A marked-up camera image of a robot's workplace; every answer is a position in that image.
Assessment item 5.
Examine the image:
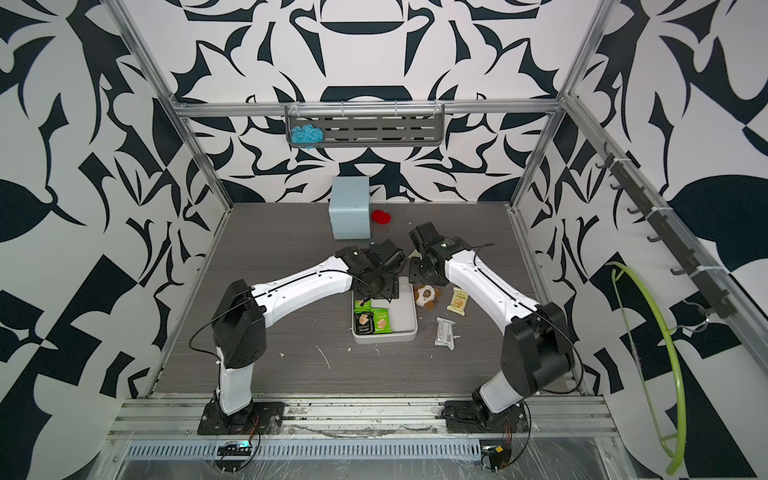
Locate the white storage box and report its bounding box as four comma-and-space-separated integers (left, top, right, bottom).
352, 276, 418, 344

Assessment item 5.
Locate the clear snack packet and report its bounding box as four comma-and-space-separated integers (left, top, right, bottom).
434, 317, 455, 351

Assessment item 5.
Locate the black cookie packet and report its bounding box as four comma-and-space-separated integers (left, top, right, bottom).
353, 311, 375, 335

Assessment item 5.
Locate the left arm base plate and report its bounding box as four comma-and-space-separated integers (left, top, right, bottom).
197, 400, 286, 436

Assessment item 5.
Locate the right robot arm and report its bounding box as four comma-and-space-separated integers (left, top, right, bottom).
409, 222, 579, 421

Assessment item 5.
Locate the light blue drawer box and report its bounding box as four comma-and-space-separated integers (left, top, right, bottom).
329, 176, 371, 240

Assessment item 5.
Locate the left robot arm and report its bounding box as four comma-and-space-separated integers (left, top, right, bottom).
211, 240, 408, 417

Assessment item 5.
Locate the green hose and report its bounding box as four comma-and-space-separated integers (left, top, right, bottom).
604, 261, 689, 477

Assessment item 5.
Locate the brown white plush toy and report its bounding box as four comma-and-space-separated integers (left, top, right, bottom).
414, 285, 442, 310

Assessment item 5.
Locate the blue crumpled cloth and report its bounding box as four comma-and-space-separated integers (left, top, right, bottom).
290, 124, 325, 149

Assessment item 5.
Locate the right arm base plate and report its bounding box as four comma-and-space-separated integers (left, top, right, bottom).
440, 400, 528, 434

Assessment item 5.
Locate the red small object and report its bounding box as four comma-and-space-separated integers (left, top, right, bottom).
371, 210, 392, 225

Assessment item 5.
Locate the black hook rail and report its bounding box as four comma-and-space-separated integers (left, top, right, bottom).
600, 150, 737, 319

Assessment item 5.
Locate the grey wall shelf rack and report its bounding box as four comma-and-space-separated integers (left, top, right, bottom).
284, 101, 446, 148

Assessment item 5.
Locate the green cookie packet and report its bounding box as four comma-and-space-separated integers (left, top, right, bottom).
446, 287, 469, 316
372, 308, 393, 334
353, 300, 372, 314

